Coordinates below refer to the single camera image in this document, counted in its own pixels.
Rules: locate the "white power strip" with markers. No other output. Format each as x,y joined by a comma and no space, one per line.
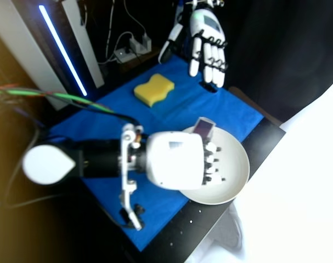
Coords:
141,43

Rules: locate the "blue cloth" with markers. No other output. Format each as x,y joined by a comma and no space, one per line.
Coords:
182,107

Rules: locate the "grey crumpled fabric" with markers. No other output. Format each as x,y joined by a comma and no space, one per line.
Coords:
229,230

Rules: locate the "white panel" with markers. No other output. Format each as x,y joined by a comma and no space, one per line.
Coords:
84,41
23,52

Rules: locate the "yellow green scouring sponge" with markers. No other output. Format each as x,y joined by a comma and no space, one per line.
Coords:
153,89

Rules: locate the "blue light strip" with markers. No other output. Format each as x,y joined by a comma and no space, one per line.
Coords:
63,50

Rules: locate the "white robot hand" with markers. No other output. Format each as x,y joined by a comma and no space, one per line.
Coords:
174,161
207,27

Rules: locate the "white round plate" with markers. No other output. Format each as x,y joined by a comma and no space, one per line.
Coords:
234,167

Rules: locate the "dark blue rectangular box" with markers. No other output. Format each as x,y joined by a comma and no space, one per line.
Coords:
204,128

